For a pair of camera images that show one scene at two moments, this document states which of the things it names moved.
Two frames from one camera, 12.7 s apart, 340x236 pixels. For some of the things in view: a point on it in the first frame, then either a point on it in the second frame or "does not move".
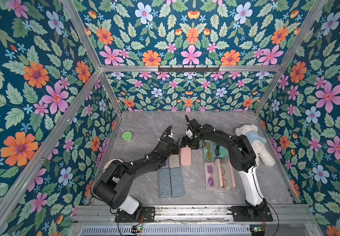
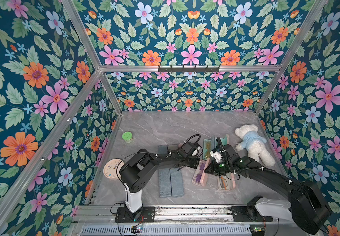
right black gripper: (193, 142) → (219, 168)
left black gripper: (175, 148) → (196, 160)
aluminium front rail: (285, 214) does not move
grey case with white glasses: (164, 182) does not move
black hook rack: (188, 70) does not move
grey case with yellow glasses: (176, 182) does not move
